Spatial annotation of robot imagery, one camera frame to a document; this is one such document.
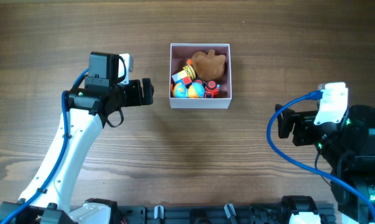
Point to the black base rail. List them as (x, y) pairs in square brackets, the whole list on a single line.
[(245, 214)]

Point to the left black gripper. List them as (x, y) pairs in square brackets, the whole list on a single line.
[(136, 98)]

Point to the brown plush toy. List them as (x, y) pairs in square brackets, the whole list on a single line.
[(208, 66)]

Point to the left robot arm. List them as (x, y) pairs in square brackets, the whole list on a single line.
[(100, 90)]

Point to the multicolour puzzle cube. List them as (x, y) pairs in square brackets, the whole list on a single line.
[(181, 77)]

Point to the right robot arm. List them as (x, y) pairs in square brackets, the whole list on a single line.
[(347, 146)]

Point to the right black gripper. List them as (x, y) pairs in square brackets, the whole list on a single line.
[(303, 121)]

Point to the red toy fire truck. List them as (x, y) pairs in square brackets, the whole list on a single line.
[(211, 88)]

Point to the white box pink interior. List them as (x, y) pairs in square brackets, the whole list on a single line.
[(179, 53)]

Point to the yellow round toy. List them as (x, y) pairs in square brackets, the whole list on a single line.
[(190, 71)]

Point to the blue orange duck toy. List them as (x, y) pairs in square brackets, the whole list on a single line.
[(195, 90)]

